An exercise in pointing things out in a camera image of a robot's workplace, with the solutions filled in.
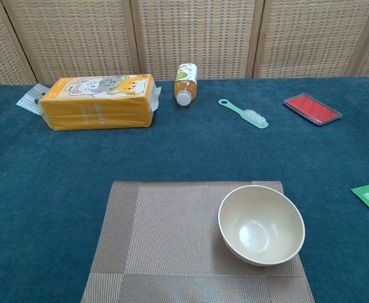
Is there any red pad clear case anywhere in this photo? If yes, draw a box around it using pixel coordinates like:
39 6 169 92
283 93 343 127

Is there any woven bamboo folding screen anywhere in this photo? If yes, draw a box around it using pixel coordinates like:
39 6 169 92
0 0 369 91

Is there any orange cat tissue pack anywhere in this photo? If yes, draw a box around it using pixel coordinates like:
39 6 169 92
16 74 162 131

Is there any beige bowl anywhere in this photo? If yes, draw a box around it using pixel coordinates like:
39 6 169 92
218 184 306 266

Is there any mint green brush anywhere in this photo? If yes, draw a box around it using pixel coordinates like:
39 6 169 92
218 98 269 129

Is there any brown woven placemat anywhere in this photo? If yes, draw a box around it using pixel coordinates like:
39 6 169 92
79 180 315 303

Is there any teal felt table cover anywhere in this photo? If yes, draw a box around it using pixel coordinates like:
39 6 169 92
0 75 369 303

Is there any tea bottle white cap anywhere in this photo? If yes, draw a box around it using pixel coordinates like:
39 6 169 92
173 62 199 107

